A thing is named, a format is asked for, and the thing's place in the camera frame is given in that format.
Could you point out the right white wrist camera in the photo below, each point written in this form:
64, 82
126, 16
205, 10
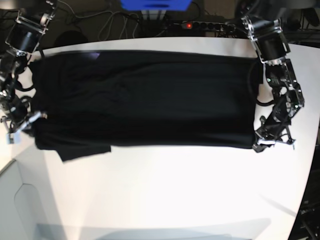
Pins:
13, 138

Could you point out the black T-shirt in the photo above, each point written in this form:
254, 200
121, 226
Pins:
97, 100

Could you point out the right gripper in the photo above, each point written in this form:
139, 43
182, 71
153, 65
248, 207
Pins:
17, 117

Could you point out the black power strip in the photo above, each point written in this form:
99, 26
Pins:
202, 26

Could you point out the blue plastic box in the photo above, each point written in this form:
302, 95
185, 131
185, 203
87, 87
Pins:
143, 5

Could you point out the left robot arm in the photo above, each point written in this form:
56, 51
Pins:
261, 22

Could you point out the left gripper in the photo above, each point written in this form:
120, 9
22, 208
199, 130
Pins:
273, 130

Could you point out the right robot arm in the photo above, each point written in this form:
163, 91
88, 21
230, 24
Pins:
31, 24

